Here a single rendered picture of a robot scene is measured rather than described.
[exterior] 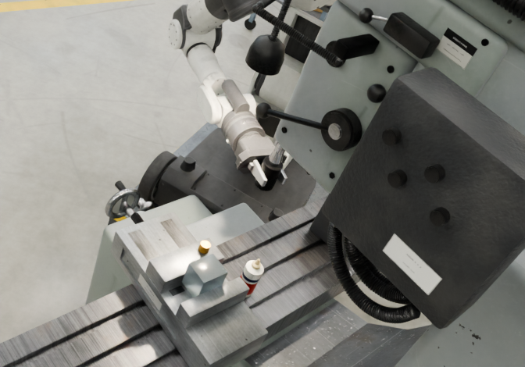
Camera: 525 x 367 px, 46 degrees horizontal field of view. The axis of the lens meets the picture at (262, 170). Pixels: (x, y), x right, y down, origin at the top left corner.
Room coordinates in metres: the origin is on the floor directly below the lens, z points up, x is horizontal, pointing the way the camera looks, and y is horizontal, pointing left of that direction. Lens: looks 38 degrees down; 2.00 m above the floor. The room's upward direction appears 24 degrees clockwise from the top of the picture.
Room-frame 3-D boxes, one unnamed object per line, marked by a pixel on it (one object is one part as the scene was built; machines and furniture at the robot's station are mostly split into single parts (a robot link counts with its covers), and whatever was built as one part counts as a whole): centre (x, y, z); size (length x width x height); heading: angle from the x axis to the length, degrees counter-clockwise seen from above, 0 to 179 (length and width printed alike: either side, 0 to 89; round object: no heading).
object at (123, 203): (1.28, 0.31, 0.65); 0.16 x 0.12 x 0.12; 58
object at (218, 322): (0.82, 0.04, 1.01); 0.35 x 0.15 x 0.11; 55
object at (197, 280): (0.81, 0.02, 1.07); 0.06 x 0.05 x 0.06; 145
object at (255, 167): (1.09, 0.01, 1.13); 0.06 x 0.02 x 0.03; 43
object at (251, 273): (0.92, -0.07, 1.01); 0.04 x 0.04 x 0.11
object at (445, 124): (0.56, -0.19, 1.62); 0.20 x 0.09 x 0.21; 58
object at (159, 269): (0.84, 0.06, 1.04); 0.15 x 0.06 x 0.04; 145
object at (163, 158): (1.63, 0.33, 0.50); 0.20 x 0.05 x 0.20; 170
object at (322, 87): (1.01, -0.11, 1.47); 0.21 x 0.19 x 0.32; 148
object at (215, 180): (1.82, 0.03, 0.59); 0.64 x 0.52 x 0.33; 170
